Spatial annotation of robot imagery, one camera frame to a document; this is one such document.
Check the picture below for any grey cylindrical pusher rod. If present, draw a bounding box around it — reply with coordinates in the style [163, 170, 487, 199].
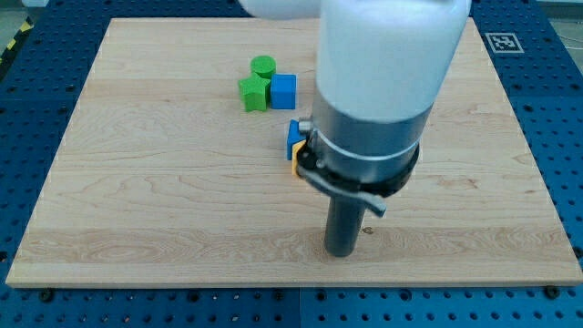
[324, 197, 365, 257]

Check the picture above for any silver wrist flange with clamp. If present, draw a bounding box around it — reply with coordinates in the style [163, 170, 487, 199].
[297, 94, 432, 217]

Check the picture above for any yellow hexagon block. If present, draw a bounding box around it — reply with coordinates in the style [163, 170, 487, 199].
[291, 140, 306, 177]

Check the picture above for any blue triangle block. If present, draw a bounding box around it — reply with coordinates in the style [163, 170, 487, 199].
[286, 119, 306, 160]

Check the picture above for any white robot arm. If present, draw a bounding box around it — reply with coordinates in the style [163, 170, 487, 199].
[241, 0, 471, 257]

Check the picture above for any blue cube block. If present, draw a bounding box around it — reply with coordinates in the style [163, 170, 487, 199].
[271, 74, 297, 109]

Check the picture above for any green star block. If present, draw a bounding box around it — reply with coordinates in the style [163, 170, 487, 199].
[238, 73, 271, 112]

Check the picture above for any green cylinder block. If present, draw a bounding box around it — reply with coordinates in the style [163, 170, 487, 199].
[250, 56, 277, 79]

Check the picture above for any fiducial marker tag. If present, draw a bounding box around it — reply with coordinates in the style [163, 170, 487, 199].
[485, 32, 524, 54]

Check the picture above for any wooden board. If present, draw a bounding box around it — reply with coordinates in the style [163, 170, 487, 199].
[6, 18, 582, 289]

